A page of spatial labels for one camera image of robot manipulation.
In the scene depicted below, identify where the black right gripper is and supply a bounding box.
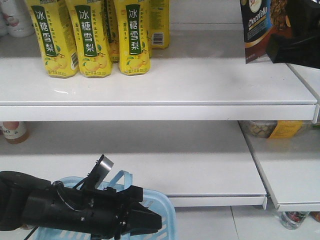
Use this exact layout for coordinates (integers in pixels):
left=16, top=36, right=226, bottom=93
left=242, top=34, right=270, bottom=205
left=265, top=0, right=320, bottom=68

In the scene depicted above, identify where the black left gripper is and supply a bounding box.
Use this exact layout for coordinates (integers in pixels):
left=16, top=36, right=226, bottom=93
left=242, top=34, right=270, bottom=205
left=84, top=186, right=163, bottom=240

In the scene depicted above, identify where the light blue shopping basket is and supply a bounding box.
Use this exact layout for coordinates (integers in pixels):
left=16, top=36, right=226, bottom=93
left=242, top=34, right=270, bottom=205
left=32, top=170, right=178, bottom=240

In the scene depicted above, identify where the dark blue cookie box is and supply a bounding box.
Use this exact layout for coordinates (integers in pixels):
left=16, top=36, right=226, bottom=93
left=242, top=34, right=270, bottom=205
left=239, top=0, right=293, bottom=64

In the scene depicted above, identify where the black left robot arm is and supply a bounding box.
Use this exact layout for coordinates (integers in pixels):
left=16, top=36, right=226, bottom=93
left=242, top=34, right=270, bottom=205
left=0, top=171, right=162, bottom=240

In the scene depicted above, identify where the white supermarket shelf unit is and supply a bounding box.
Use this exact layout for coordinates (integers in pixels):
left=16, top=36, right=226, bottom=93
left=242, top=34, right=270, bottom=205
left=0, top=0, right=320, bottom=240

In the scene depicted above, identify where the clear water bottle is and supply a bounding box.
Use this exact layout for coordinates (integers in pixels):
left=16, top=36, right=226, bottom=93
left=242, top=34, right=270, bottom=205
left=280, top=211, right=310, bottom=230

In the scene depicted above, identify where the yellow pear drink bottle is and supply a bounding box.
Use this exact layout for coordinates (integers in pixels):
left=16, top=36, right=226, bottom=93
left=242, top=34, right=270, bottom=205
left=114, top=0, right=151, bottom=76
left=66, top=0, right=113, bottom=78
left=25, top=0, right=79, bottom=79

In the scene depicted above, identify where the white peach drink bottle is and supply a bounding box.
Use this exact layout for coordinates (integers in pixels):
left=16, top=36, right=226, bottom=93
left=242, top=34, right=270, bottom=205
left=0, top=0, right=35, bottom=38

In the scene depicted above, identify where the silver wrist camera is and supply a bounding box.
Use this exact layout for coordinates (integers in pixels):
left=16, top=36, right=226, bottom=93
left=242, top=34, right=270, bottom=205
left=85, top=154, right=114, bottom=189

